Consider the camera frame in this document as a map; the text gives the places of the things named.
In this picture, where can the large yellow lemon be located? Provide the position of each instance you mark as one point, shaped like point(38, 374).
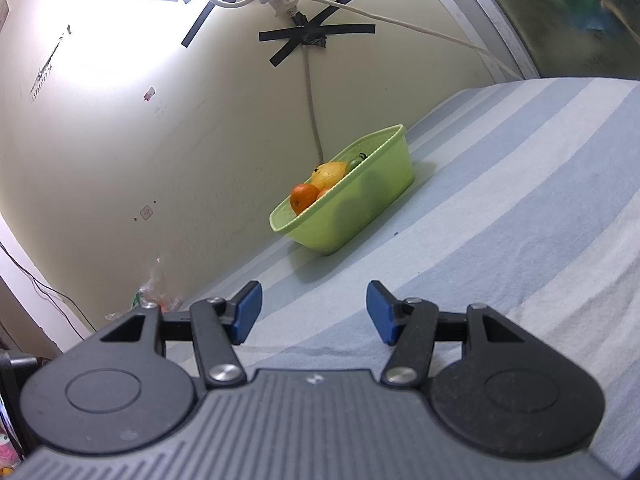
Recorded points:
point(329, 174)

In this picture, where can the white window frame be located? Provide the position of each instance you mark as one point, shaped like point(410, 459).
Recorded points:
point(480, 15)

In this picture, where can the small pink wall sticker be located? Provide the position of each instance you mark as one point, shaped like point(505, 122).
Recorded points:
point(149, 93)

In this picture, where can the light green plastic basket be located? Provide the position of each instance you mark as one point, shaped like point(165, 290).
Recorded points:
point(360, 205)

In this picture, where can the small orange mandarin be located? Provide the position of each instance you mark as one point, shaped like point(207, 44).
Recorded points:
point(324, 191)

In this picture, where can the black tape cross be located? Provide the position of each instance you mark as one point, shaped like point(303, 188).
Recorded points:
point(315, 32)

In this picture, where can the striped bed sheet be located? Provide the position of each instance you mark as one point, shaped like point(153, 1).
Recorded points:
point(500, 185)

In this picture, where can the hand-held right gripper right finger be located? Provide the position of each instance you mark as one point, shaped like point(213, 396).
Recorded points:
point(381, 312)

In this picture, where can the large orange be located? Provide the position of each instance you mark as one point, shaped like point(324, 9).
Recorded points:
point(303, 198)

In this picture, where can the small green lime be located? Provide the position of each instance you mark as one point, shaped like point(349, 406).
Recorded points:
point(354, 163)

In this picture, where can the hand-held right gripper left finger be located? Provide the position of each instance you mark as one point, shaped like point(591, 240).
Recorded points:
point(247, 312)

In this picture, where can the small white wall sticker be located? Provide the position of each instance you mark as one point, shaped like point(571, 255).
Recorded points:
point(147, 212)

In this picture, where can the clear plastic bag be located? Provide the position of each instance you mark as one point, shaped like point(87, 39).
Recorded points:
point(160, 290)

